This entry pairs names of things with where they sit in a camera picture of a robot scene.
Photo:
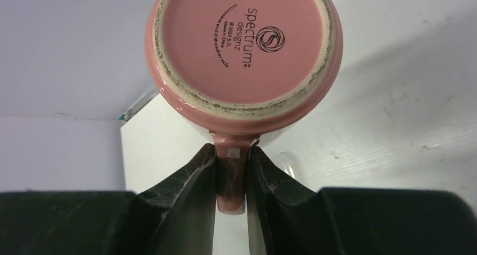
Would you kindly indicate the pink ghost pattern mug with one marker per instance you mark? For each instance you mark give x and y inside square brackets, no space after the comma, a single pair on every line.
[243,71]

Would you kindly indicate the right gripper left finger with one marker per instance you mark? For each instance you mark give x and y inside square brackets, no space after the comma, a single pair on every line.
[176,216]

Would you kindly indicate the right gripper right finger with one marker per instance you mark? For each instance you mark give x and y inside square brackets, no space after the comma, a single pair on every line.
[286,217]

